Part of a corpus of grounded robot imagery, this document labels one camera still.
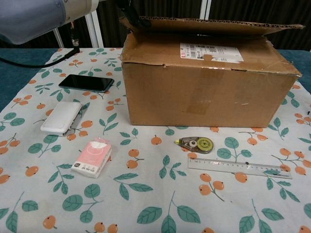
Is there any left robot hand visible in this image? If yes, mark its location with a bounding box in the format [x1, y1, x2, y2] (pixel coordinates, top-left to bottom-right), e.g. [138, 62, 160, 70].
[116, 0, 152, 32]

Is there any brown cardboard box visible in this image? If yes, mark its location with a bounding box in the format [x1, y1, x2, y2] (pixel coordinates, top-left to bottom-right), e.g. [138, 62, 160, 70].
[118, 16, 306, 129]

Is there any black smartphone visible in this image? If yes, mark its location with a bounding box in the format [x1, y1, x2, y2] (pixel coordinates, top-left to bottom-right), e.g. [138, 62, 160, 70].
[58, 74, 115, 93]

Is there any white power bank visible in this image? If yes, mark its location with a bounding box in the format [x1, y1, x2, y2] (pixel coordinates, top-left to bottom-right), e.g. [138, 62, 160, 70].
[40, 101, 83, 137]

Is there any correction tape dispenser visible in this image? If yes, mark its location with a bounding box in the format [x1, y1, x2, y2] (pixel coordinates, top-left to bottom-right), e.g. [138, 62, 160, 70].
[175, 136, 215, 154]

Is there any pink tissue pack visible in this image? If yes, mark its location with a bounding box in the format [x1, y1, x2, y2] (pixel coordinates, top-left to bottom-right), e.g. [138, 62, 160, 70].
[70, 140, 113, 179]

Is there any transparent plastic ruler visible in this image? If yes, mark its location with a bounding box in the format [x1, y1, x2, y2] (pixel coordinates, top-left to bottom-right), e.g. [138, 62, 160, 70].
[187, 157, 294, 180]

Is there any floral print tablecloth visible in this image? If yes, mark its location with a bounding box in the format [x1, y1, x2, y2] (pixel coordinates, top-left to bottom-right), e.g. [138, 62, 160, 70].
[0, 47, 311, 233]

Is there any white double frame post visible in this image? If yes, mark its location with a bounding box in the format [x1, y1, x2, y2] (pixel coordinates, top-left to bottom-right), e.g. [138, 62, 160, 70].
[84, 11, 105, 48]

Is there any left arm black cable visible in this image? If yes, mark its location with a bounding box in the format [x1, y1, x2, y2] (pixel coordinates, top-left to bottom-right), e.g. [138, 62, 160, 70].
[0, 21, 81, 68]

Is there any grey slim frame post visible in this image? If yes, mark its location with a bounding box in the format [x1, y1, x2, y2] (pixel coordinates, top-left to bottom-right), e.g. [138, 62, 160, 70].
[53, 26, 65, 49]

